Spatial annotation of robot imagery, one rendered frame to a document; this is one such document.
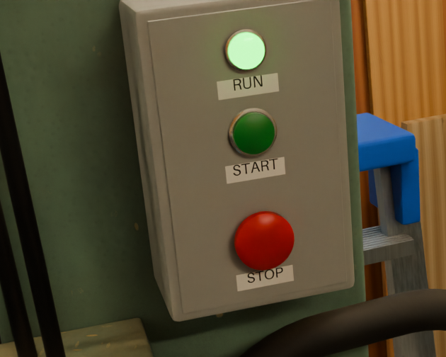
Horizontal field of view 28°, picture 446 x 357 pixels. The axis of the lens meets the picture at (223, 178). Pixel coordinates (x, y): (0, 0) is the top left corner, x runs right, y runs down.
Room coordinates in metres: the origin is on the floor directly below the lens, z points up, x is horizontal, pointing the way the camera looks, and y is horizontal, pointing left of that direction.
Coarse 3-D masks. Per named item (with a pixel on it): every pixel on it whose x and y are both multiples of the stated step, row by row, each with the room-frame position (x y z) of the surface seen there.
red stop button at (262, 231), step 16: (256, 224) 0.40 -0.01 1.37; (272, 224) 0.41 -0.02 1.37; (288, 224) 0.41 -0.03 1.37; (240, 240) 0.40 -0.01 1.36; (256, 240) 0.40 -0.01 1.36; (272, 240) 0.40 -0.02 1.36; (288, 240) 0.41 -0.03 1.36; (240, 256) 0.40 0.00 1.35; (256, 256) 0.40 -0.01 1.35; (272, 256) 0.40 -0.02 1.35
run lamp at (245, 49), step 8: (240, 32) 0.41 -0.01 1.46; (248, 32) 0.41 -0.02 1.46; (256, 32) 0.41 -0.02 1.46; (232, 40) 0.41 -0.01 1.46; (240, 40) 0.41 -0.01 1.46; (248, 40) 0.41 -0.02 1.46; (256, 40) 0.41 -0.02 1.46; (264, 40) 0.41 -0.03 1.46; (224, 48) 0.41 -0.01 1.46; (232, 48) 0.41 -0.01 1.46; (240, 48) 0.41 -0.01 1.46; (248, 48) 0.41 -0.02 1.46; (256, 48) 0.41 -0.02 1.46; (264, 48) 0.41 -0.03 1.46; (232, 56) 0.41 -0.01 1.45; (240, 56) 0.41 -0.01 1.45; (248, 56) 0.41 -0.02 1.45; (256, 56) 0.41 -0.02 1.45; (264, 56) 0.41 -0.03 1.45; (232, 64) 0.41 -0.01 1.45; (240, 64) 0.41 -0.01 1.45; (248, 64) 0.41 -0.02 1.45; (256, 64) 0.41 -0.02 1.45
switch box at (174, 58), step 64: (128, 0) 0.45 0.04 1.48; (192, 0) 0.42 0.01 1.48; (256, 0) 0.42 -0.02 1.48; (320, 0) 0.42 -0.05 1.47; (128, 64) 0.45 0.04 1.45; (192, 64) 0.41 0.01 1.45; (320, 64) 0.42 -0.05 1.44; (192, 128) 0.41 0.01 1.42; (320, 128) 0.42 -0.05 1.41; (192, 192) 0.41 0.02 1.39; (256, 192) 0.41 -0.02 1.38; (320, 192) 0.42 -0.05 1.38; (192, 256) 0.41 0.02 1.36; (320, 256) 0.42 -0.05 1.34
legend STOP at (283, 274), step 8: (256, 272) 0.41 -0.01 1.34; (264, 272) 0.41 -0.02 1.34; (272, 272) 0.41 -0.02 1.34; (280, 272) 0.42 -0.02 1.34; (288, 272) 0.42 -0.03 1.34; (240, 280) 0.41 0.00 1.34; (248, 280) 0.41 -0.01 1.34; (256, 280) 0.41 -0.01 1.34; (264, 280) 0.41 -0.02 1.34; (272, 280) 0.41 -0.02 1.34; (280, 280) 0.42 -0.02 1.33; (288, 280) 0.42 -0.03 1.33; (240, 288) 0.41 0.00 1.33; (248, 288) 0.41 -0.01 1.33
